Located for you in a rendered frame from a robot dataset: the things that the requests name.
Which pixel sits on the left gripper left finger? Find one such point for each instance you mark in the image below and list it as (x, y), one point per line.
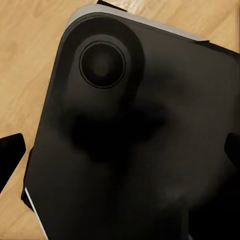
(12, 149)

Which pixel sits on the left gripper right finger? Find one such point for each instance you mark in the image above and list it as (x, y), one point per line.
(232, 149)

